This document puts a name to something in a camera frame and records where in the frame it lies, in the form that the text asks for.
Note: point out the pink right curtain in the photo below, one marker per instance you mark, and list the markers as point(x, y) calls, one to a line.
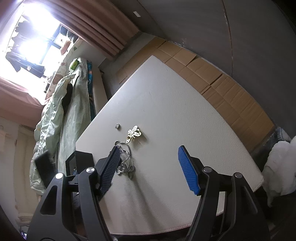
point(100, 23)

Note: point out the black garment on bed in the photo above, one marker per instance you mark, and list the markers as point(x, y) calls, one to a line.
point(67, 98)

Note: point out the white low table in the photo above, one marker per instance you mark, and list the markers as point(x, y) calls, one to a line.
point(169, 113)

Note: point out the pink curtain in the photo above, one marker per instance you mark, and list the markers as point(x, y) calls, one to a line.
point(18, 105)
point(100, 23)

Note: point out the light green crumpled duvet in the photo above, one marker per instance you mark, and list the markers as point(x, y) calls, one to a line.
point(48, 129)

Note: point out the flattened cardboard sheet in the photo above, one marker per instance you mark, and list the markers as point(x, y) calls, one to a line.
point(238, 108)

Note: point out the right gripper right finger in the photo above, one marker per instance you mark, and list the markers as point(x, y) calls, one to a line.
point(227, 210)

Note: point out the green bed mattress sheet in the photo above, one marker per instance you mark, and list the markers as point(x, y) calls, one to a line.
point(79, 114)

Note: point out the dark pillows on sill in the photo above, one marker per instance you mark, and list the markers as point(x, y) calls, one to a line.
point(65, 32)

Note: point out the floral window seat cushion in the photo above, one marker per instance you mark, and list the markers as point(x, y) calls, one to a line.
point(62, 67)

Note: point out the white wall socket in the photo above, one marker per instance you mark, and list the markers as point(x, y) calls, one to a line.
point(137, 14)

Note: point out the green box on bed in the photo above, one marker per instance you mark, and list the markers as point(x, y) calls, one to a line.
point(74, 64)

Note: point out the hanging dark clothes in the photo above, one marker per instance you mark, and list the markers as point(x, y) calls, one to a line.
point(21, 48)

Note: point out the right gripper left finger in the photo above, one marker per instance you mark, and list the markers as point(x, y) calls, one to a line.
point(54, 216)

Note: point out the pink left curtain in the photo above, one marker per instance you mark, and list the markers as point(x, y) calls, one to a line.
point(18, 105)

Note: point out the black open jewelry box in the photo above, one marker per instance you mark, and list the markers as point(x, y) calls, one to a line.
point(77, 162)

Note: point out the gold butterfly brooch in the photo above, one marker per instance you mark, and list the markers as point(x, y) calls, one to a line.
point(133, 133)

